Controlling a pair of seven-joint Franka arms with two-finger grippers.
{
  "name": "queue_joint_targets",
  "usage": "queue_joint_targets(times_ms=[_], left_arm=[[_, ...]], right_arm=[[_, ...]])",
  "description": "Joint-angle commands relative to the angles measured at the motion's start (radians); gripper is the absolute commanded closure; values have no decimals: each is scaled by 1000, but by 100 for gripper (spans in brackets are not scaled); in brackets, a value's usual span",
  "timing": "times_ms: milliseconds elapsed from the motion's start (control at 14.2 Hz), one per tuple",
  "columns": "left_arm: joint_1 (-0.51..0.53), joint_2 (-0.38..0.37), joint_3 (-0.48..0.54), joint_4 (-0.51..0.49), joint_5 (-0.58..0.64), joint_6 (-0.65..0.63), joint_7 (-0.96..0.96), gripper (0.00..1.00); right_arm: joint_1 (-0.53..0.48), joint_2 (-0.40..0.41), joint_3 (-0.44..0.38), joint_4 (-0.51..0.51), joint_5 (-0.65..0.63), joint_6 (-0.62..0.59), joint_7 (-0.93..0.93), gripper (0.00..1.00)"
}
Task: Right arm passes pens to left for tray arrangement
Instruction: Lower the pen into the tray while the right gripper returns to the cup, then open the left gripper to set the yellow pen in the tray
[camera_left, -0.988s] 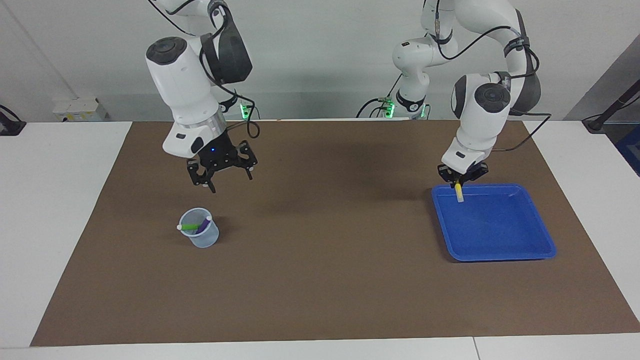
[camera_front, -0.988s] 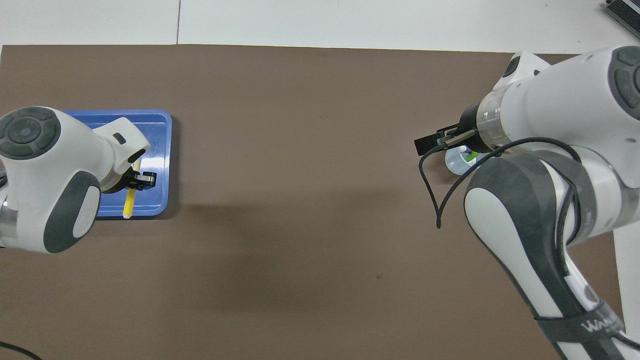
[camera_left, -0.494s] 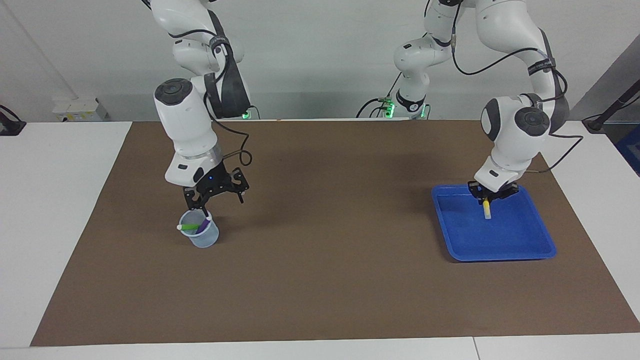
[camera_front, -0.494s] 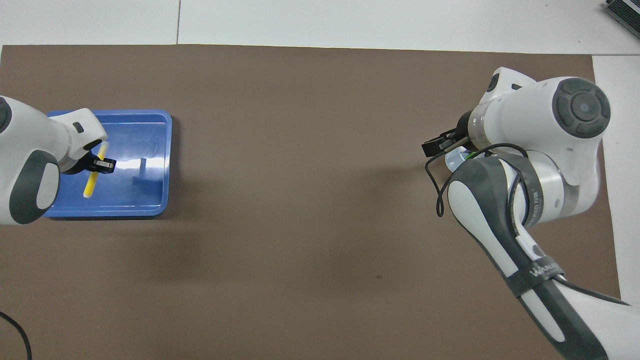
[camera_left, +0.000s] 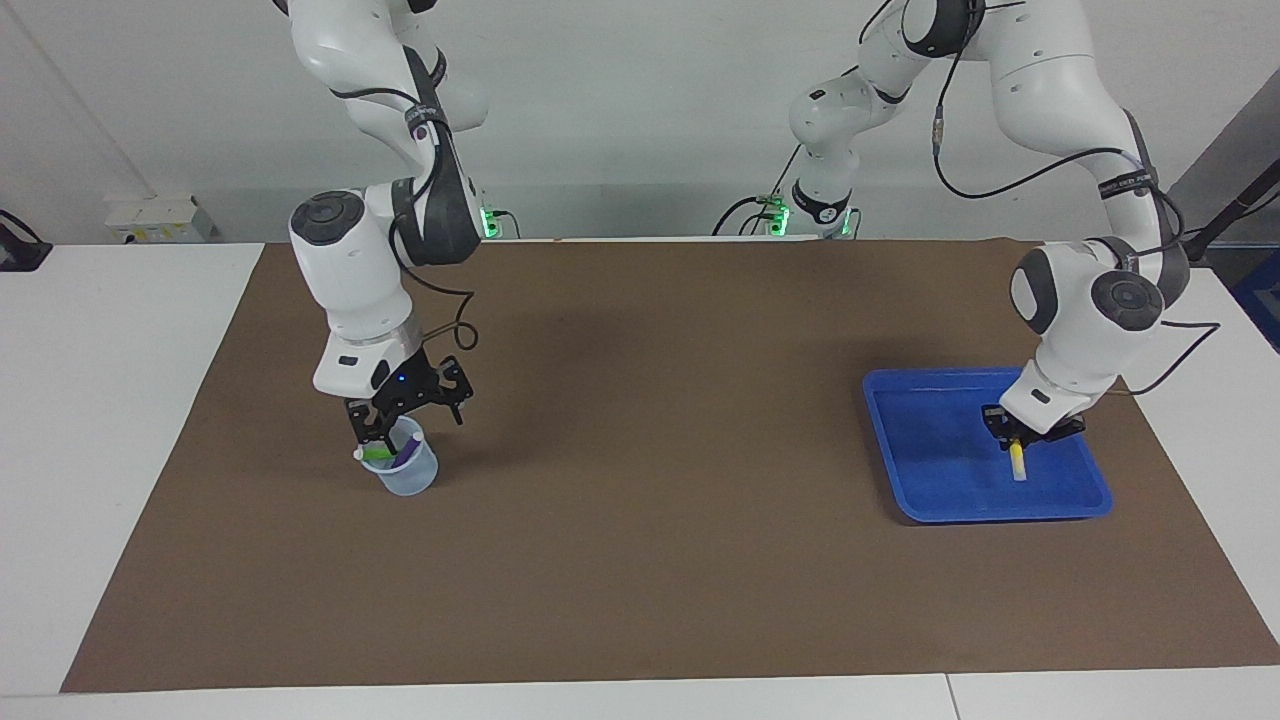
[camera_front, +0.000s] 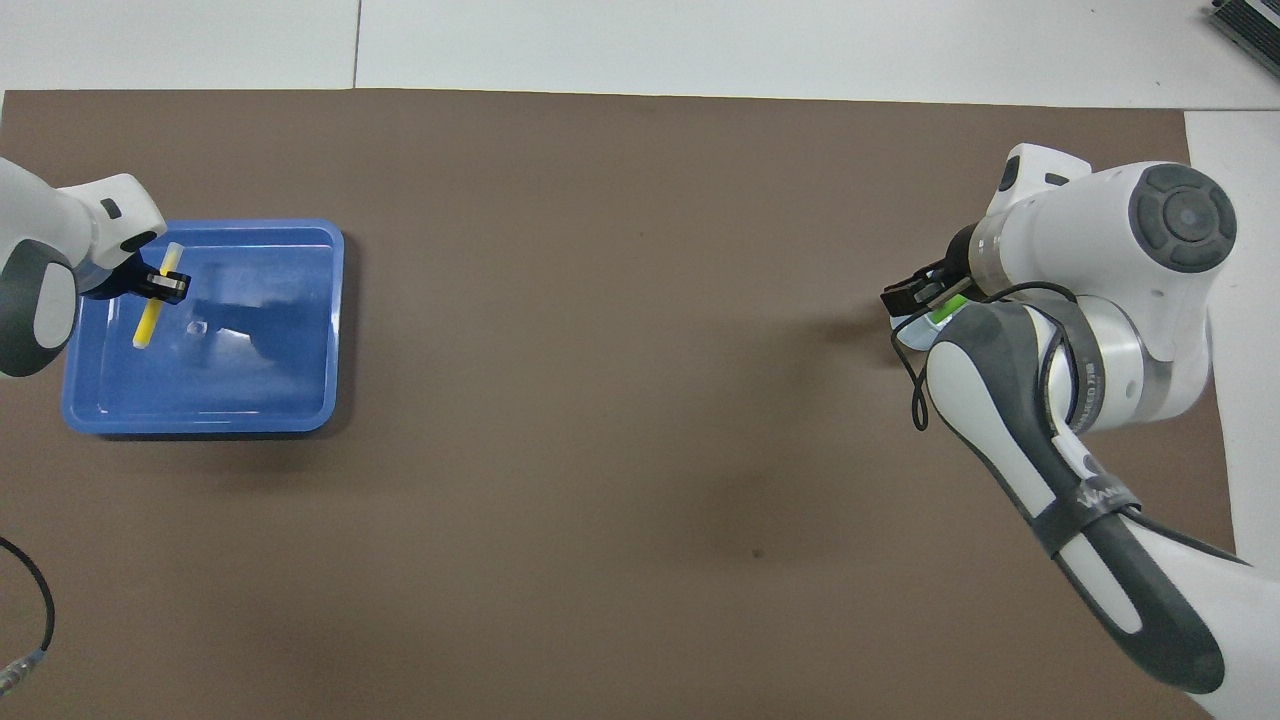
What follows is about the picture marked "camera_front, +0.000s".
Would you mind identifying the grey ribbed device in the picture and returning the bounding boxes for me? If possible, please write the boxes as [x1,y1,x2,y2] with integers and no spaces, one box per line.
[1205,0,1280,73]

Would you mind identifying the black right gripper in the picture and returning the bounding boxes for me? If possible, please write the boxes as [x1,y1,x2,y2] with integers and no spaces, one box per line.
[880,225,986,316]

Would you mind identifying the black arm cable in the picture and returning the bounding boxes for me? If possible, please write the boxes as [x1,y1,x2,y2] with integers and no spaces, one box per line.
[890,280,1251,571]
[0,535,56,696]

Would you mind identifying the yellow pen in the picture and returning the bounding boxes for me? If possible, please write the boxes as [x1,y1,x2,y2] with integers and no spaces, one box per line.
[132,242,186,351]

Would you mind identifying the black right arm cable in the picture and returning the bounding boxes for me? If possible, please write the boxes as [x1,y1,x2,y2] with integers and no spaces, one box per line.
[890,280,1251,571]

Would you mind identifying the clear plastic cup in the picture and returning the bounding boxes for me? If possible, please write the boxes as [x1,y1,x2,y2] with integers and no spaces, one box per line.
[889,290,961,351]

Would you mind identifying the brown table mat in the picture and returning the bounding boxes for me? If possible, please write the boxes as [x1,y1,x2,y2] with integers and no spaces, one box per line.
[0,88,1263,720]

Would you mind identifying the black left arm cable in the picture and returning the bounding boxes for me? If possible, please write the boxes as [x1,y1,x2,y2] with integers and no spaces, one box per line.
[0,535,56,696]

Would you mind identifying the blue plastic tray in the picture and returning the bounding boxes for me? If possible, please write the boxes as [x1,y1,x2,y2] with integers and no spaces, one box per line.
[60,218,346,436]

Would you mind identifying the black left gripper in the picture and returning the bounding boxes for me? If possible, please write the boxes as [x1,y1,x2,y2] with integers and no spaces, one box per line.
[80,250,191,304]

